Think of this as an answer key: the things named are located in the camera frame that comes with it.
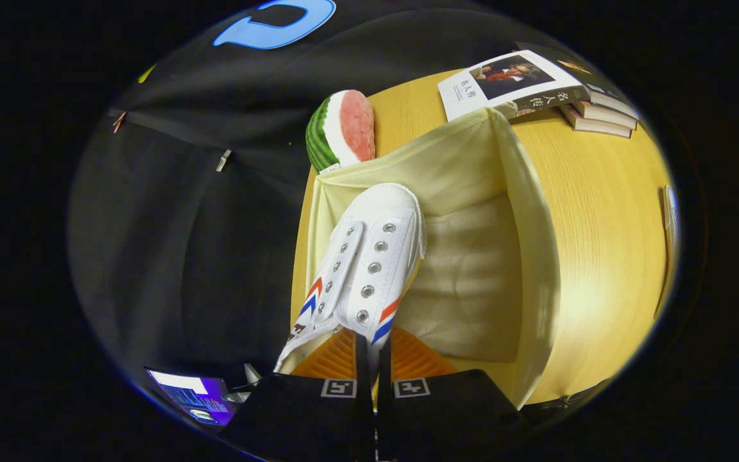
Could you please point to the black backdrop cloth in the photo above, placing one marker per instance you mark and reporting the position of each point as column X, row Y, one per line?
column 183, row 224

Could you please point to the white portrait cover book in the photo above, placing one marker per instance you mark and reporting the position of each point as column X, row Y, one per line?
column 504, row 80

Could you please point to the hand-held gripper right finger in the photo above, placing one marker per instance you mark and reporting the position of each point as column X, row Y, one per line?
column 446, row 417

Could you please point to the black cover book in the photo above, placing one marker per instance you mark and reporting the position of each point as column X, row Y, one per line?
column 613, row 102

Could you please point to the white canvas shoe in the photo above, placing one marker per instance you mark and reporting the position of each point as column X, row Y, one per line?
column 369, row 256

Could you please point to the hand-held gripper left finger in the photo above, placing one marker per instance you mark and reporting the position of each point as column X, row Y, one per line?
column 305, row 417

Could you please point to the watermelon slice plush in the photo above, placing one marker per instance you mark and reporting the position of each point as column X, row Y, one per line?
column 340, row 131

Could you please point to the white clip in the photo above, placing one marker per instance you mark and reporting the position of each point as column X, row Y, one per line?
column 223, row 160

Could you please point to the brown cover book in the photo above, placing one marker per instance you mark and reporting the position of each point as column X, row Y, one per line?
column 597, row 126
column 607, row 117

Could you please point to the computer screen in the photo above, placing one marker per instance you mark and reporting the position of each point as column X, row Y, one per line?
column 193, row 394

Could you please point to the beige fabric storage box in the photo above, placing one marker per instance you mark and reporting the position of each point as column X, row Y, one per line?
column 472, row 269

